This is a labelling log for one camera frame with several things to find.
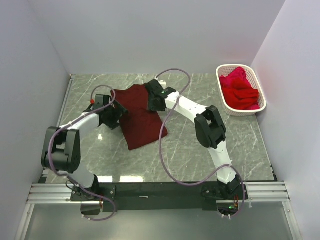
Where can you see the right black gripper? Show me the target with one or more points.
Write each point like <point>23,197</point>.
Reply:
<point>152,97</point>

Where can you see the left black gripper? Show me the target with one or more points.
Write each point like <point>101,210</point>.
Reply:
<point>117,110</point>

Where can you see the maroon t shirt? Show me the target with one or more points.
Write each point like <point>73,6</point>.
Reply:
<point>140,127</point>

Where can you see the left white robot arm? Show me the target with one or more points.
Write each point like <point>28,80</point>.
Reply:
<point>62,145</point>

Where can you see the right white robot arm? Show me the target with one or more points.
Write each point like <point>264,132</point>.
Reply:
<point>210,132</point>

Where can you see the white plastic laundry basket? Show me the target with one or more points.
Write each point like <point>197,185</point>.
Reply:
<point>240,90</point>

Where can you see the pink t shirt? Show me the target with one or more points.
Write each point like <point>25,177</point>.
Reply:
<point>236,73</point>

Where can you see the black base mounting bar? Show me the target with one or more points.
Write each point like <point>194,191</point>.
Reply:
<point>138,196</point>

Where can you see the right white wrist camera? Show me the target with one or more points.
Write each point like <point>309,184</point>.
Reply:
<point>162,83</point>

